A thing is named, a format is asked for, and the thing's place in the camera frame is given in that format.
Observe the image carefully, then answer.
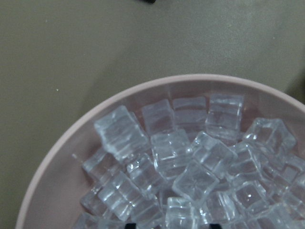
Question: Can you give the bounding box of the pile of clear ice cubes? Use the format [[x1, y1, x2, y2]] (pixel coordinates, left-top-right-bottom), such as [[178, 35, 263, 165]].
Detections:
[[73, 94, 305, 229]]

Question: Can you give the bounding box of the pink bowl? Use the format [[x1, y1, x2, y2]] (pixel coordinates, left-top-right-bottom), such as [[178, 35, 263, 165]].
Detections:
[[16, 74, 305, 229]]

